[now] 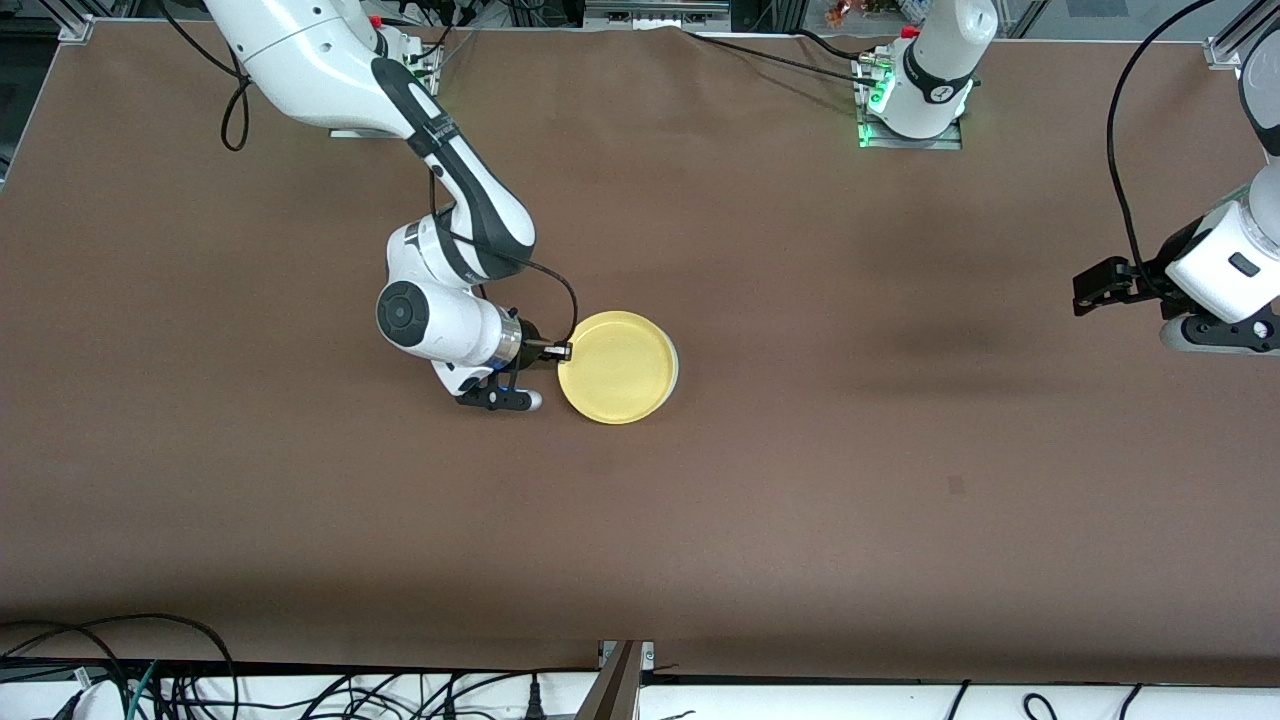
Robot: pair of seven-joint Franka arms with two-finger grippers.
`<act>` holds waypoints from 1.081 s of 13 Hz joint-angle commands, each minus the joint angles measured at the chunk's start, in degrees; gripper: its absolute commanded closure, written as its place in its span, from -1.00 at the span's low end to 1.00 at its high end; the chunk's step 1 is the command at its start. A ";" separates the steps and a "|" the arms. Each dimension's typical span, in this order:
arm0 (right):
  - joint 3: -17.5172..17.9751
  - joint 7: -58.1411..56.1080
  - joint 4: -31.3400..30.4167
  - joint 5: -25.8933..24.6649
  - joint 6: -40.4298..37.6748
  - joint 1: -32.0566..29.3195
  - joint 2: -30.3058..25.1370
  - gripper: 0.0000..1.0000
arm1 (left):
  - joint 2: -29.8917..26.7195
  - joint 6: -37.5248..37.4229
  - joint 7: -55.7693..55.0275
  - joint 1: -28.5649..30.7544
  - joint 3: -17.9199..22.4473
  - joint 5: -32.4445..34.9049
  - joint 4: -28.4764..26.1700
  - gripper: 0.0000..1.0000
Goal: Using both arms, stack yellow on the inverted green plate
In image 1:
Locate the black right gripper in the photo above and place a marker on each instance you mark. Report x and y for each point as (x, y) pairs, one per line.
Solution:
(531, 338)

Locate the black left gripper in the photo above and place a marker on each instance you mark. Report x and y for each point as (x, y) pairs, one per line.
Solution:
(1166, 258)

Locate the yellow plate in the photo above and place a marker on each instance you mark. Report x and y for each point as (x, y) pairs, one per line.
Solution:
(615, 368)

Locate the light green plate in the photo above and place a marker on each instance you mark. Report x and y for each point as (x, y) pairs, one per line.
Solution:
(677, 370)

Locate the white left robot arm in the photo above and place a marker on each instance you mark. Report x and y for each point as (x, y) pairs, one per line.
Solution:
(1225, 265)

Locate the brown table cover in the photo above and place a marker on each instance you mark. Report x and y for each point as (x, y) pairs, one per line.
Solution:
(640, 520)

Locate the orange object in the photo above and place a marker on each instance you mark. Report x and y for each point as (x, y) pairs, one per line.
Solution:
(840, 12)

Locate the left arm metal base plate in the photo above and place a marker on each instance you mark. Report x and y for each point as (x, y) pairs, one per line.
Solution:
(940, 143)

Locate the aluminium corner bracket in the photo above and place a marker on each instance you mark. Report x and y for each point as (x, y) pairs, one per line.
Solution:
(1222, 52)
(77, 30)

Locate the aluminium frame post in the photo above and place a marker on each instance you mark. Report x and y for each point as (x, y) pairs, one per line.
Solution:
(610, 690)

